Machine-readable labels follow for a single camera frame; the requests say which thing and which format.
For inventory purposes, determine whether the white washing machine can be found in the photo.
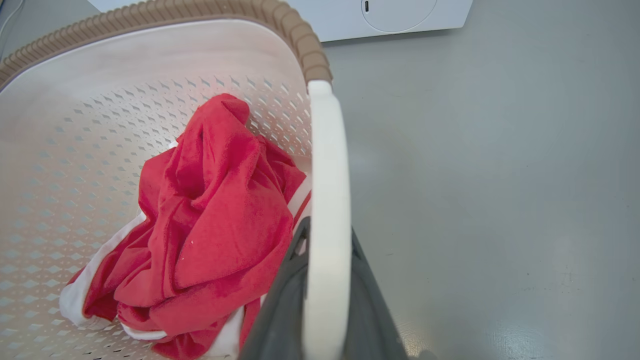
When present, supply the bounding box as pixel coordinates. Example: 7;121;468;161
87;0;474;43

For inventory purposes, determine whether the white perforated laundry basket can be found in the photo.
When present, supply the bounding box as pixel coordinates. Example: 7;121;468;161
0;0;352;360

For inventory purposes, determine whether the thin white cable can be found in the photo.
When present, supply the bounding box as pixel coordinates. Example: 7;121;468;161
0;0;25;38

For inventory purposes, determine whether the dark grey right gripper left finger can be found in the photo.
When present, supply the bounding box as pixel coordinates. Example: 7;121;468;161
238;216;312;360

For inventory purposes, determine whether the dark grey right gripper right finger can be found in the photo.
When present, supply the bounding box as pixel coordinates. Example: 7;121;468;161
344;226;410;360

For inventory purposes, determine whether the red and white garment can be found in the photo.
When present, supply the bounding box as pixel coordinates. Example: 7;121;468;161
59;93;312;360

